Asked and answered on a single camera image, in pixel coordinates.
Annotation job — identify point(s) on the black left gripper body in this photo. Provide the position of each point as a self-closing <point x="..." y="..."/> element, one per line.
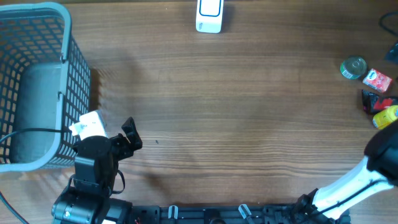
<point x="121" y="149"/>

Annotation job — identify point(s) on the red small carton box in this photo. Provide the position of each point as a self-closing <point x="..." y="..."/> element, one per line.
<point x="377" y="81"/>

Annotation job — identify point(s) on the green tin can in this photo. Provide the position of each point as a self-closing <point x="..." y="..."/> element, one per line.
<point x="353" y="67"/>

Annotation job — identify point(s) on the black red snack packet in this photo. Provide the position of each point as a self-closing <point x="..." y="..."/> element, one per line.
<point x="374" y="103"/>

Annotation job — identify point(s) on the yellow drink bottle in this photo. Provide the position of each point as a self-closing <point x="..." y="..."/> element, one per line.
<point x="385" y="117"/>

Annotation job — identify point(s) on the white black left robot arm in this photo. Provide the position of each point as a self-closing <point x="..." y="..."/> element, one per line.
<point x="87" y="196"/>

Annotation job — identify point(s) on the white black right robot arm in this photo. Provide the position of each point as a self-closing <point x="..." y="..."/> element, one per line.
<point x="376" y="172"/>

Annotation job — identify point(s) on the white barcode scanner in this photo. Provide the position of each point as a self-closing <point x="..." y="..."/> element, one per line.
<point x="209" y="16"/>

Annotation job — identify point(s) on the grey plastic mesh basket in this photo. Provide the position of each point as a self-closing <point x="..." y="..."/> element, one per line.
<point x="45" y="87"/>

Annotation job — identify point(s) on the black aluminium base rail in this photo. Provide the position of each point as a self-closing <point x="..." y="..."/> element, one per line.
<point x="266" y="214"/>

